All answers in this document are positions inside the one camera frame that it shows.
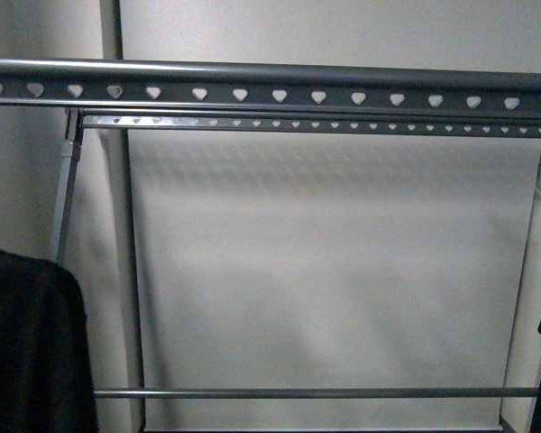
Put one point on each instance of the black garment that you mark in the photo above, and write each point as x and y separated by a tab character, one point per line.
45	375

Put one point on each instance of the grey left rack leg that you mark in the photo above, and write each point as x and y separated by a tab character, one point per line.
70	152

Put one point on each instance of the grey lower rack crossbar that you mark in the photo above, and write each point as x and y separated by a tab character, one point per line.
319	394

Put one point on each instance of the grey perforated rear rail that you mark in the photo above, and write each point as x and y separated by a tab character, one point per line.
152	122

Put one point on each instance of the grey perforated rail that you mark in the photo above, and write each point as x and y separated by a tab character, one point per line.
145	84
152	122

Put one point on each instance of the grey perforated top rail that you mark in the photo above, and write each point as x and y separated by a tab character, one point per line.
145	84

